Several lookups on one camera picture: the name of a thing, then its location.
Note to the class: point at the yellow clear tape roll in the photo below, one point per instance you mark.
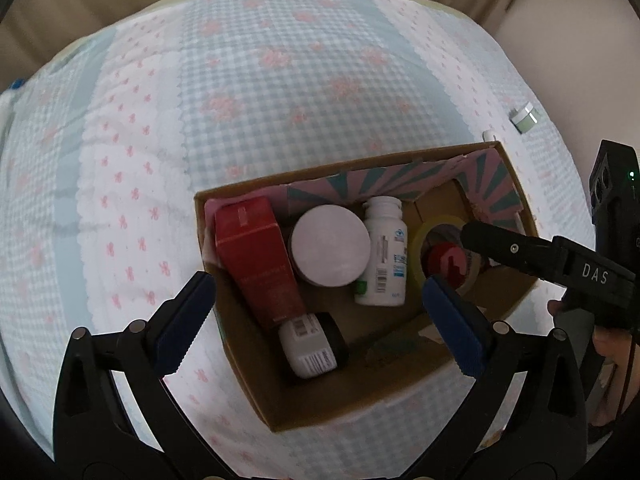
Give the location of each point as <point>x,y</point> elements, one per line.
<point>419,240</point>

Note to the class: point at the small red cap jar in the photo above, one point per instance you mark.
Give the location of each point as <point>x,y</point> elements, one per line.
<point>445,262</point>

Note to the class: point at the white lid cream jar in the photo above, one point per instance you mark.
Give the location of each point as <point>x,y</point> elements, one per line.
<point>330,245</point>

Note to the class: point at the brown cardboard box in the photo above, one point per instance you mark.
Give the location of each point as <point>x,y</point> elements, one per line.
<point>380,355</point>

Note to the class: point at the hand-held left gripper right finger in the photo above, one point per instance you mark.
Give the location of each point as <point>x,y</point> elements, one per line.
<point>457,332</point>

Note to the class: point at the person's right hand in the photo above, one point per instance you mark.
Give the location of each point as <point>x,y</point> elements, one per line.
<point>612,360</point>

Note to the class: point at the blue patterned cloth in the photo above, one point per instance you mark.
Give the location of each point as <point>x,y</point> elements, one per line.
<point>15,83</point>

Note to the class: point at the checked floral printed blanket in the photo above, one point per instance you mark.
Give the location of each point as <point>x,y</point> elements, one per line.
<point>250,85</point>

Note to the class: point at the white earbuds case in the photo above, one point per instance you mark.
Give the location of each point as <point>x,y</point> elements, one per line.
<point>490,136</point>

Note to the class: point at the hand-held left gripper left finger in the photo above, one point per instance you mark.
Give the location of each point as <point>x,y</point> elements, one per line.
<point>185,322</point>

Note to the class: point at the pale green cream jar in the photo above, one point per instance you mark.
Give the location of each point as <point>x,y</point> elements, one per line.
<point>525,117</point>

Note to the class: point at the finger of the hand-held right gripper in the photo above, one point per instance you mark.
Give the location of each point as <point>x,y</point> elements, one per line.
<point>525,252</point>

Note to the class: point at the small black jar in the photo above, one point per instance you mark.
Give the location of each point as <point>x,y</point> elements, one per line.
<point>312,347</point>

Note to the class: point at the red carton box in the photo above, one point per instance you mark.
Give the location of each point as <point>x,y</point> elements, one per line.
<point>255,255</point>

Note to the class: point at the white pill bottle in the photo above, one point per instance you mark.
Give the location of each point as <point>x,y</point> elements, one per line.
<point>385,255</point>

